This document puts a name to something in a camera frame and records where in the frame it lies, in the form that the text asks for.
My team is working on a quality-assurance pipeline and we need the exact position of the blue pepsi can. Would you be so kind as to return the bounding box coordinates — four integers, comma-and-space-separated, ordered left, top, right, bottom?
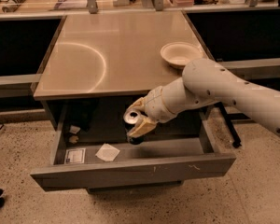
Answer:
123, 109, 144, 145

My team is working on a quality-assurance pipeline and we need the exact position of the white paper square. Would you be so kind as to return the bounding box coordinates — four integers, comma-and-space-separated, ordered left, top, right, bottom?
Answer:
95, 144, 120, 161

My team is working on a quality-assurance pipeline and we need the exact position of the small crumpled tan scrap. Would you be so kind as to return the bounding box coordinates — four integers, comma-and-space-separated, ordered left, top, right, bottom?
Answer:
68, 135, 78, 144

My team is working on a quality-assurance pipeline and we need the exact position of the white label card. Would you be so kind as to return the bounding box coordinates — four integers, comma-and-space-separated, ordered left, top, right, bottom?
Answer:
64, 148, 86, 164

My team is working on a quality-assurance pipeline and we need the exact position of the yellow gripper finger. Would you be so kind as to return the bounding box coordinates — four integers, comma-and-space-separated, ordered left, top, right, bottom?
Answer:
127, 116, 157, 138
127, 97, 145, 112

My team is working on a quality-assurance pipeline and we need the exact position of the grey cabinet with tan top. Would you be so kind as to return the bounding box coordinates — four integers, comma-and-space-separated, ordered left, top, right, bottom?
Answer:
34, 11, 203, 125

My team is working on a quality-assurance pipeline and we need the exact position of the black coiled tool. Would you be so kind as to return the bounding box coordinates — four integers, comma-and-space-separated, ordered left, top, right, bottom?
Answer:
2, 0, 26, 13

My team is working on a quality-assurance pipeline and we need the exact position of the open grey top drawer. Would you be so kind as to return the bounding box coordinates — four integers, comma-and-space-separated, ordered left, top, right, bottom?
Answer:
31, 105, 235, 190

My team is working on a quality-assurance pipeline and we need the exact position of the black table leg with caster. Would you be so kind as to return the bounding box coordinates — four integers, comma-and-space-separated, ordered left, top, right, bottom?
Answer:
216, 103, 241, 148

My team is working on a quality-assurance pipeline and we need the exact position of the flat booklet on shelf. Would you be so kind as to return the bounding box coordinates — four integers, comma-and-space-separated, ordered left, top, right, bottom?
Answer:
54, 0, 87, 10

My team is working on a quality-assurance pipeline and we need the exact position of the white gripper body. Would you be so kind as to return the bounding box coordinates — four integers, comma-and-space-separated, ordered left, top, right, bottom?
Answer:
144, 86, 176, 123

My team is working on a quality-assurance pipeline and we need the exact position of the white bowl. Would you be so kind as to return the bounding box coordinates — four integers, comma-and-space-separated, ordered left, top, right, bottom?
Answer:
161, 42, 203, 70

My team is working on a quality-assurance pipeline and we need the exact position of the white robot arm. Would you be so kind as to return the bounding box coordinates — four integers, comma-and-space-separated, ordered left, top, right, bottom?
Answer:
127, 59, 280, 138

